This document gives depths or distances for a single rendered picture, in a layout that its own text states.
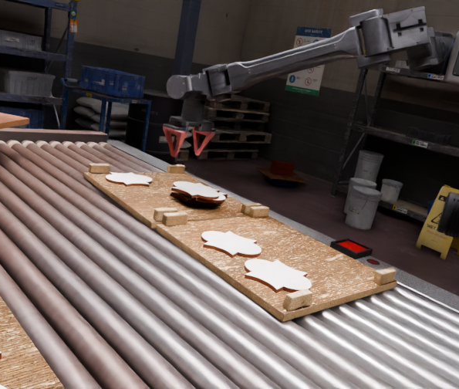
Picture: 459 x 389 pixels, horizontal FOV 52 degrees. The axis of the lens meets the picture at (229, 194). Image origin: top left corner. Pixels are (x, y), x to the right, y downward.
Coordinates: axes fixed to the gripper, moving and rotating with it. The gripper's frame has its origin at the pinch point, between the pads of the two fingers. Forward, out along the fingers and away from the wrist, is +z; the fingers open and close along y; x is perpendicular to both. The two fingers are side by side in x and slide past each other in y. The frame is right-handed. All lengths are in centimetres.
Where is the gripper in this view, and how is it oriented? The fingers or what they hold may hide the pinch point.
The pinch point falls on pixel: (186, 152)
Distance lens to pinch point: 127.0
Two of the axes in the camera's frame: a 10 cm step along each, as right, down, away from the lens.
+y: 5.9, -1.2, 8.0
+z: -1.9, 9.4, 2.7
